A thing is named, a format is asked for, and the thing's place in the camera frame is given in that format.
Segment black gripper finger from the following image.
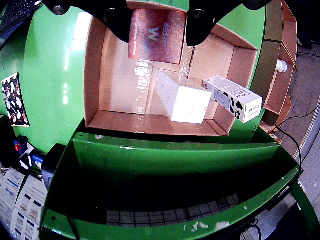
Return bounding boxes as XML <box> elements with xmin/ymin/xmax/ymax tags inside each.
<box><xmin>185</xmin><ymin>0</ymin><xmax>273</xmax><ymax>47</ymax></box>
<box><xmin>42</xmin><ymin>0</ymin><xmax>132</xmax><ymax>43</ymax></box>

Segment red Secret W box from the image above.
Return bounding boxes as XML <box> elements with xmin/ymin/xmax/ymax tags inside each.
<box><xmin>127</xmin><ymin>8</ymin><xmax>188</xmax><ymax>65</ymax></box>

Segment shallow cardboard tray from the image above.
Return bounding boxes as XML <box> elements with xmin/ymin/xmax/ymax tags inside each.
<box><xmin>83</xmin><ymin>0</ymin><xmax>259</xmax><ymax>137</ymax></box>

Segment black box device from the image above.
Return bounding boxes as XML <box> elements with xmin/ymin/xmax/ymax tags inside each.
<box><xmin>41</xmin><ymin>143</ymin><xmax>68</xmax><ymax>192</ymax></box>

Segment black keyboard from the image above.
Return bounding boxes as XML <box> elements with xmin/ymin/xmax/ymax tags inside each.
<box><xmin>0</xmin><ymin>0</ymin><xmax>36</xmax><ymax>36</ymax></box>

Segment white cow print carton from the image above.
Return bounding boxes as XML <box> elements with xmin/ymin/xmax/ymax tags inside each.
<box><xmin>202</xmin><ymin>75</ymin><xmax>264</xmax><ymax>125</ymax></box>

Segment tall white carton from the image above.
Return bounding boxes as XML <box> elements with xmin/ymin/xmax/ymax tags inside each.
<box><xmin>155</xmin><ymin>69</ymin><xmax>213</xmax><ymax>125</ymax></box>

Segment black white patterned card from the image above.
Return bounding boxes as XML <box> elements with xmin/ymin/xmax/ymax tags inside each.
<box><xmin>1</xmin><ymin>72</ymin><xmax>31</xmax><ymax>128</ymax></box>

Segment green metal rack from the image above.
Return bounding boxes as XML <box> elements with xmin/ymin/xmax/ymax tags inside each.
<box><xmin>38</xmin><ymin>119</ymin><xmax>320</xmax><ymax>240</ymax></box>

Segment red blue clamp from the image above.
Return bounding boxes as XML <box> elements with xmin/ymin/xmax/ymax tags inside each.
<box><xmin>13</xmin><ymin>134</ymin><xmax>30</xmax><ymax>153</ymax></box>

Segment printed paper sheets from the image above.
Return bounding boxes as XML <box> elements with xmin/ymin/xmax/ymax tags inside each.
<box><xmin>0</xmin><ymin>167</ymin><xmax>50</xmax><ymax>240</ymax></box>

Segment black floor cable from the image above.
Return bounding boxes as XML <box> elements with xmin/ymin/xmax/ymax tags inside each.
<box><xmin>273</xmin><ymin>102</ymin><xmax>320</xmax><ymax>167</ymax></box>

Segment blue handled tool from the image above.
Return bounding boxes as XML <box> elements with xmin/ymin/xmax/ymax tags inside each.
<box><xmin>19</xmin><ymin>149</ymin><xmax>46</xmax><ymax>169</ymax></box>

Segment wire grid panel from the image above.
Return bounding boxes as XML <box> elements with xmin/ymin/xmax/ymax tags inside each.
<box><xmin>106</xmin><ymin>192</ymin><xmax>240</xmax><ymax>227</ymax></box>

